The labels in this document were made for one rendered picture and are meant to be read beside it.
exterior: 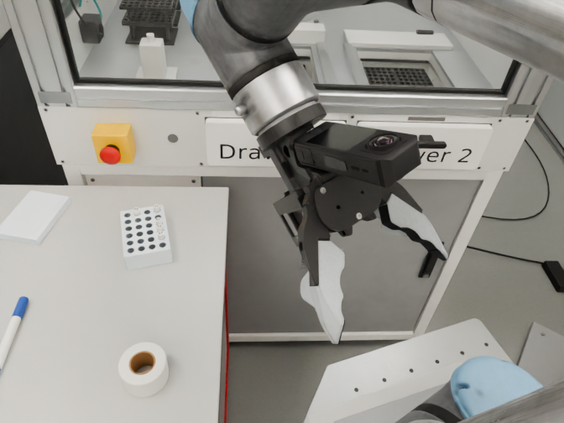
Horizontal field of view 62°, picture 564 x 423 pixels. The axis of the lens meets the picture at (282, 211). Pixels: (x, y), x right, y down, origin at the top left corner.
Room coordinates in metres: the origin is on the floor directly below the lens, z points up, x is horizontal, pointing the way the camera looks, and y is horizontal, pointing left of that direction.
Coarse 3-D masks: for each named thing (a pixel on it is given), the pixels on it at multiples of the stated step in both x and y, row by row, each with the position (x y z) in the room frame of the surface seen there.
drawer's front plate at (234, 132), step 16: (208, 128) 0.80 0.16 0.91; (224, 128) 0.80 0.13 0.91; (240, 128) 0.81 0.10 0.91; (208, 144) 0.80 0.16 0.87; (240, 144) 0.81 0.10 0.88; (256, 144) 0.81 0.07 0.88; (208, 160) 0.80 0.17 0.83; (224, 160) 0.80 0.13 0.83; (240, 160) 0.81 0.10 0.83; (256, 160) 0.81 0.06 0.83
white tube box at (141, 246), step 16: (144, 208) 0.67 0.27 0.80; (160, 208) 0.67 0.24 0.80; (128, 224) 0.62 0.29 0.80; (144, 224) 0.63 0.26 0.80; (128, 240) 0.58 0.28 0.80; (144, 240) 0.59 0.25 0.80; (160, 240) 0.59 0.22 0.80; (128, 256) 0.54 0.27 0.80; (144, 256) 0.55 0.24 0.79; (160, 256) 0.56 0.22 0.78
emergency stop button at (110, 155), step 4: (104, 148) 0.73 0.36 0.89; (108, 148) 0.73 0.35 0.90; (112, 148) 0.73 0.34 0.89; (100, 152) 0.73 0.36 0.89; (104, 152) 0.72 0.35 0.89; (108, 152) 0.72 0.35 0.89; (112, 152) 0.73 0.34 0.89; (116, 152) 0.73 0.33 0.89; (100, 156) 0.73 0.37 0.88; (104, 156) 0.72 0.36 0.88; (108, 156) 0.72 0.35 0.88; (112, 156) 0.72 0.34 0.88; (116, 156) 0.73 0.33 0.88; (120, 156) 0.73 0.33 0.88; (104, 160) 0.72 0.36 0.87; (108, 160) 0.72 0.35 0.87; (112, 160) 0.72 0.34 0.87; (116, 160) 0.73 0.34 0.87
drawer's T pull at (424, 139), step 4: (420, 136) 0.84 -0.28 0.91; (424, 136) 0.84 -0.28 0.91; (428, 136) 0.84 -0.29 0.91; (420, 140) 0.83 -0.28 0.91; (424, 140) 0.82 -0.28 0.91; (428, 140) 0.83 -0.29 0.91; (432, 140) 0.83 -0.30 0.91; (420, 144) 0.81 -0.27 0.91; (424, 144) 0.81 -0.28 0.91; (428, 144) 0.81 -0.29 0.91; (432, 144) 0.81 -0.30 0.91; (436, 144) 0.81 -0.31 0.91; (440, 144) 0.81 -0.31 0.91; (444, 144) 0.82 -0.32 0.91; (420, 148) 0.81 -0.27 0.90; (424, 148) 0.81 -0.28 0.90; (428, 148) 0.81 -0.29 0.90; (432, 148) 0.81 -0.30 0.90; (436, 148) 0.81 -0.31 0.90; (440, 148) 0.81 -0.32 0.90; (444, 148) 0.82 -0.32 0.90
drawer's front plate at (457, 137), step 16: (384, 128) 0.84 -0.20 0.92; (400, 128) 0.84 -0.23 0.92; (416, 128) 0.85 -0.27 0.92; (432, 128) 0.85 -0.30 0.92; (448, 128) 0.85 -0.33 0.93; (464, 128) 0.86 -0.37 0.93; (480, 128) 0.86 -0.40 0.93; (448, 144) 0.85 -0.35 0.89; (464, 144) 0.86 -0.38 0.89; (480, 144) 0.86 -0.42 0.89; (448, 160) 0.86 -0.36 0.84; (464, 160) 0.86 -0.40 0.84
